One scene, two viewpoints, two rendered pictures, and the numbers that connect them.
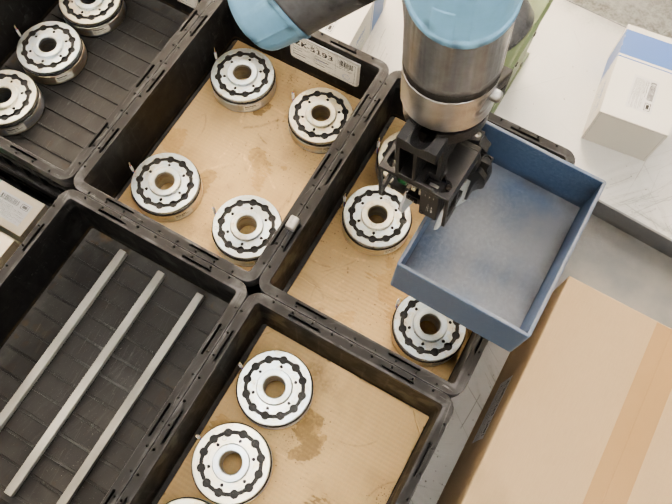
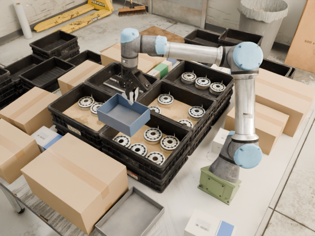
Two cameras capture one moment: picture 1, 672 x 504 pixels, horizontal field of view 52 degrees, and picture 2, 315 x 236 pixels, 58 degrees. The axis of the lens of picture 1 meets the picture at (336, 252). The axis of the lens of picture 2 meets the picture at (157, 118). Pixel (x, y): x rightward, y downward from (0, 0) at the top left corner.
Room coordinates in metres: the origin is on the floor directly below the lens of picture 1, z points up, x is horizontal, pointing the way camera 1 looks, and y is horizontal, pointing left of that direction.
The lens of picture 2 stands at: (0.59, -1.15, 2.00)
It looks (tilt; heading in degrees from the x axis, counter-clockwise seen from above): 43 degrees down; 98
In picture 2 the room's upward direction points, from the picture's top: straight up
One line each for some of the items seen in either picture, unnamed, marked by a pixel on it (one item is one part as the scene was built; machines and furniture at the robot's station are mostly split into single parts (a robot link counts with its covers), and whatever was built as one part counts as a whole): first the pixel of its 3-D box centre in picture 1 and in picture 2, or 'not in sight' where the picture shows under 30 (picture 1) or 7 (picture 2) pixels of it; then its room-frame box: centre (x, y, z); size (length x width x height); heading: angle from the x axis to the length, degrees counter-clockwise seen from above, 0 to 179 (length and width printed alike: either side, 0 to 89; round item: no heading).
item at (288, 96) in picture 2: not in sight; (275, 100); (1.16, 0.42, 0.80); 0.40 x 0.30 x 0.20; 150
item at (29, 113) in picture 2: not in sight; (33, 113); (-0.38, 0.10, 0.78); 0.30 x 0.22 x 0.16; 69
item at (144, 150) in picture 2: not in sight; (137, 150); (0.35, -0.18, 0.86); 0.10 x 0.10 x 0.01
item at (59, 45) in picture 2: not in sight; (58, 59); (-0.84, 1.39, 0.37); 0.40 x 0.30 x 0.45; 63
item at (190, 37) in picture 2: not in sight; (203, 51); (0.71, 1.88, 0.31); 0.40 x 0.30 x 0.34; 153
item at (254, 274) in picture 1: (238, 126); (175, 103); (0.52, 0.15, 0.92); 0.40 x 0.30 x 0.02; 154
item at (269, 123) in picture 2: not in sight; (254, 124); (1.01, 0.19, 0.78); 0.30 x 0.22 x 0.16; 151
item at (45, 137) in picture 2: not in sight; (49, 143); (-0.20, -0.11, 0.75); 0.20 x 0.12 x 0.09; 155
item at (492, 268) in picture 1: (496, 234); (123, 114); (0.30, -0.17, 1.10); 0.20 x 0.15 x 0.07; 153
